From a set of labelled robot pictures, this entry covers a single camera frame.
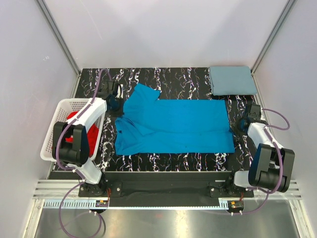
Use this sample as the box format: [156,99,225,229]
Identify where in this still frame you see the bright blue t-shirt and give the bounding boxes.
[115,84,235,156]

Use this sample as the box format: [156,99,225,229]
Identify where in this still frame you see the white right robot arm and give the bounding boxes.
[225,104,295,197]

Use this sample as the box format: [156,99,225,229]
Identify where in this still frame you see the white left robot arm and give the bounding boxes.
[52,80,124,196]

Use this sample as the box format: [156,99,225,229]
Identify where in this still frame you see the red t-shirt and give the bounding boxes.
[65,111,99,159]

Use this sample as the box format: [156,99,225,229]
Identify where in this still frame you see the folded light blue t-shirt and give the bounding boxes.
[210,66,257,96]

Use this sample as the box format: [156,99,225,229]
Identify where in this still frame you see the white plastic laundry basket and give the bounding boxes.
[40,98,107,163]

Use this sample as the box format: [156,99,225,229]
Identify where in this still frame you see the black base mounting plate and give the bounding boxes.
[80,172,246,197]

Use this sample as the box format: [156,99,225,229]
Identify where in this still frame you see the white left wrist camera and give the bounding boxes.
[115,84,123,98]

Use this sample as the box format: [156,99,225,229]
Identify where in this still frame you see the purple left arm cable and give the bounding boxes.
[55,68,113,237]

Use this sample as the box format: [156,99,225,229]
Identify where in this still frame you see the left aluminium frame post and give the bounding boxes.
[34,0,82,77]

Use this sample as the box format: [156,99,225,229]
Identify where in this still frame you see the aluminium frame post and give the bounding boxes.
[251,0,298,75]
[34,0,82,77]

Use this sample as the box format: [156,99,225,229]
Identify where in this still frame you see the aluminium front rail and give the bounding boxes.
[32,180,302,211]

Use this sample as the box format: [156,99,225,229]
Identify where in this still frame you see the white toothed cable duct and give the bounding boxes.
[44,199,108,209]

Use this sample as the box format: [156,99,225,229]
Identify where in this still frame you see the right aluminium frame post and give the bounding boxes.
[251,0,298,75]

